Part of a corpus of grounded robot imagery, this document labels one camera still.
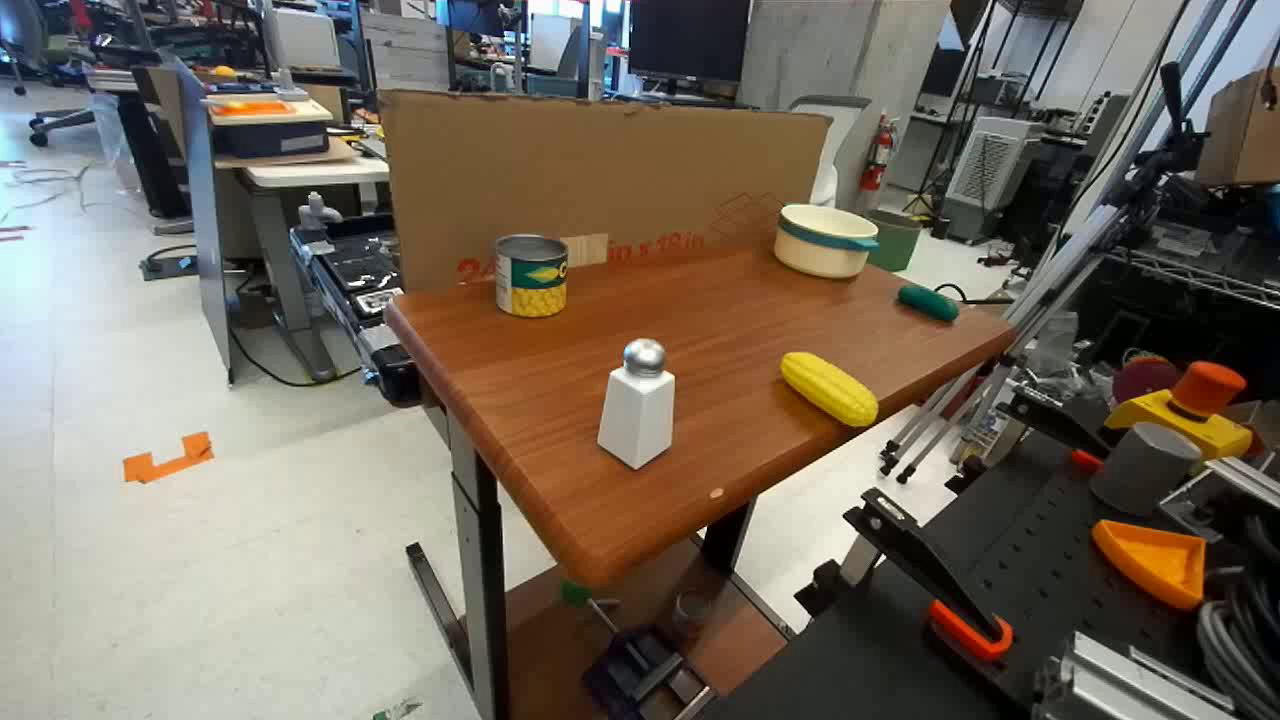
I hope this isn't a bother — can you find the green cylindrical object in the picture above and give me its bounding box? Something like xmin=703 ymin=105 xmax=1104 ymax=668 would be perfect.
xmin=898 ymin=286 xmax=960 ymax=325

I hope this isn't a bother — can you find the yellow labelled tin can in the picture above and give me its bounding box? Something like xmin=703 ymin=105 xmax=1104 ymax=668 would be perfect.
xmin=498 ymin=233 xmax=569 ymax=321

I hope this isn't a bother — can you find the white bowl with teal band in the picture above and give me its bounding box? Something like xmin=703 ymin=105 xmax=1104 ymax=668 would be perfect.
xmin=774 ymin=203 xmax=879 ymax=282

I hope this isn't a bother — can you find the white salt shaker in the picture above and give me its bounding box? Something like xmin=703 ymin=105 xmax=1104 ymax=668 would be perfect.
xmin=597 ymin=338 xmax=675 ymax=470

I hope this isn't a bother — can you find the brown cardboard panel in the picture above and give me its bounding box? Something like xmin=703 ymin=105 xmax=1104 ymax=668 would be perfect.
xmin=379 ymin=91 xmax=827 ymax=292

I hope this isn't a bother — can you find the red fire extinguisher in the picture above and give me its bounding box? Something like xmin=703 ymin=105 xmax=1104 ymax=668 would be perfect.
xmin=862 ymin=115 xmax=898 ymax=193

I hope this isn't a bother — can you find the black pegboard cart top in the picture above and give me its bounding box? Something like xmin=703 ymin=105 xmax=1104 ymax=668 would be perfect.
xmin=707 ymin=439 xmax=1280 ymax=720

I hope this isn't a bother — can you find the black orange clamp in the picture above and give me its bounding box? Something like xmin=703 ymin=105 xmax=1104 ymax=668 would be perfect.
xmin=842 ymin=490 xmax=1017 ymax=668

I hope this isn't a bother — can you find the grey round disc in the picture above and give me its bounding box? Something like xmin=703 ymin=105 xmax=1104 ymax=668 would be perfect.
xmin=1090 ymin=421 xmax=1200 ymax=518

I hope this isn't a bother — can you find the orange wedge piece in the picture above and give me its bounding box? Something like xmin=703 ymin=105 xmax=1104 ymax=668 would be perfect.
xmin=1094 ymin=522 xmax=1210 ymax=611

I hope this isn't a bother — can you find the yellow emergency stop button box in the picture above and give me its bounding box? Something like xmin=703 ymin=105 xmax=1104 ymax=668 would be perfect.
xmin=1104 ymin=359 xmax=1254 ymax=456

